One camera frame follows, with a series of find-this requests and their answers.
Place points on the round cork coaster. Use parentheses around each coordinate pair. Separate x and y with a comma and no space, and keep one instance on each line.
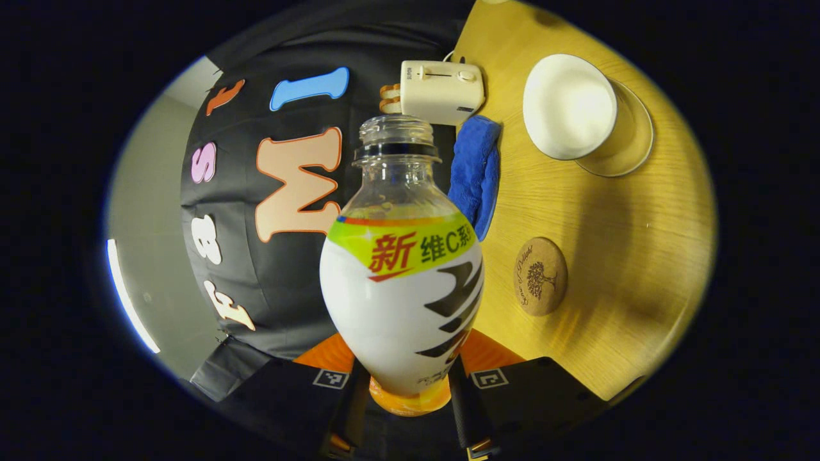
(541,275)

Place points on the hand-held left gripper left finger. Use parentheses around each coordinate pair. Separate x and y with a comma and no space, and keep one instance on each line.
(352,416)

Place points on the black backdrop cloth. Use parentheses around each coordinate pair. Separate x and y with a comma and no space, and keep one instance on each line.
(288,288)

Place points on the plastic water bottle white label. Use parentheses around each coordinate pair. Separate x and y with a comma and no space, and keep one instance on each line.
(397,307)

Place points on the blue towel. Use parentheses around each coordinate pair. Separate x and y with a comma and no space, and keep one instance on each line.
(474,173)

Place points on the white toaster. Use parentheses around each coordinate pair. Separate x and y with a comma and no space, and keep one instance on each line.
(442,89)

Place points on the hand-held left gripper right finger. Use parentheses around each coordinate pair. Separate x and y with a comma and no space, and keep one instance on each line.
(464,416)

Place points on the toasted bread slice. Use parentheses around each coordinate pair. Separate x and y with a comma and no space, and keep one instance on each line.
(389,107)
(389,91)

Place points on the white teacup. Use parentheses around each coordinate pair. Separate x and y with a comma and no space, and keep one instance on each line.
(567,105)

